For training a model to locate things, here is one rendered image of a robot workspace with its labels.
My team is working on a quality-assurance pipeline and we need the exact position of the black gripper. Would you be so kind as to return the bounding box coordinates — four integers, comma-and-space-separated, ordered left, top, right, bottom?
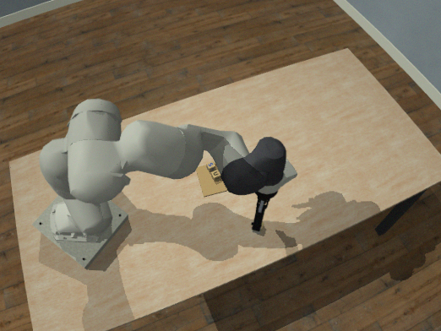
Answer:
251, 191, 278, 234

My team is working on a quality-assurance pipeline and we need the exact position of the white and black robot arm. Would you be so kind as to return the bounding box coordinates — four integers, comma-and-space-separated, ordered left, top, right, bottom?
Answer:
39, 99, 297, 243

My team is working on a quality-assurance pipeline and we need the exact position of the tan flat square mat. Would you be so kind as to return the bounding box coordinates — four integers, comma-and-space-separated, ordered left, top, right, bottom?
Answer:
196, 165, 227, 197

